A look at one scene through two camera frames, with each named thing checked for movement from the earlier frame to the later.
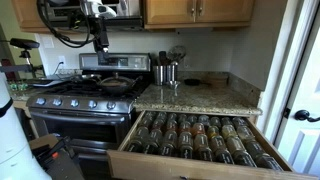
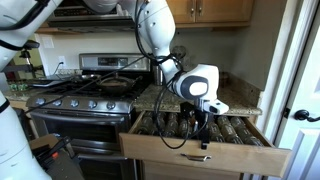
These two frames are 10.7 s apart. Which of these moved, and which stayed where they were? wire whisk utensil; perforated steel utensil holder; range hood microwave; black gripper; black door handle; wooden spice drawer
Moved: wooden spice drawer; black gripper
Stayed: wire whisk utensil; perforated steel utensil holder; black door handle; range hood microwave
